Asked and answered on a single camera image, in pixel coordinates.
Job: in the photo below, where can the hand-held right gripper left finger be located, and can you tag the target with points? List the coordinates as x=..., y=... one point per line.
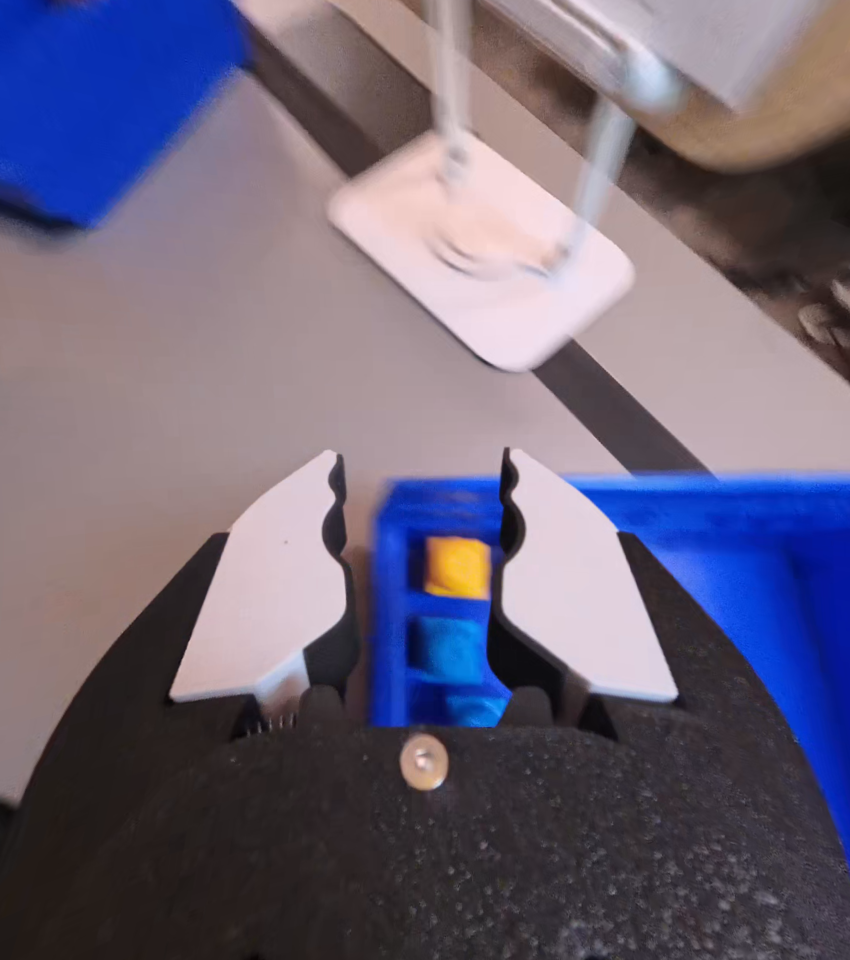
x=267, y=600

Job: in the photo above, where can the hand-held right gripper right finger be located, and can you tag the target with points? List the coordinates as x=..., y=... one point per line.
x=582, y=600

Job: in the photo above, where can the pile of blocks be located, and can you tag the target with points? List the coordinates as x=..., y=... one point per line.
x=457, y=568

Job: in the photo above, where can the blue plastic bin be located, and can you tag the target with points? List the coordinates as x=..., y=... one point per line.
x=830, y=600
x=79, y=97

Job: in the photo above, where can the white document stand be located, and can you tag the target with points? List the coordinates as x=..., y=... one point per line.
x=485, y=300

